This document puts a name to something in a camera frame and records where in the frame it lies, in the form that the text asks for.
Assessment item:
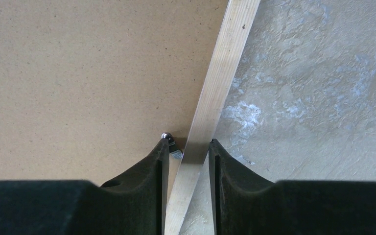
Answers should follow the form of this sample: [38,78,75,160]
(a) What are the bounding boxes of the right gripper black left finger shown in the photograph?
[0,139,169,235]

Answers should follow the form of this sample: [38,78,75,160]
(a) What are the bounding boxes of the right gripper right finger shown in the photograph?
[209,139,376,235]

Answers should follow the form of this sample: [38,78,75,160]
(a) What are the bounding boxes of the brown cardboard backing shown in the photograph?
[0,0,227,185]

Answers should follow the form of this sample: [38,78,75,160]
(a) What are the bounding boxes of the white wooden picture frame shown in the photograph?
[164,0,260,235]

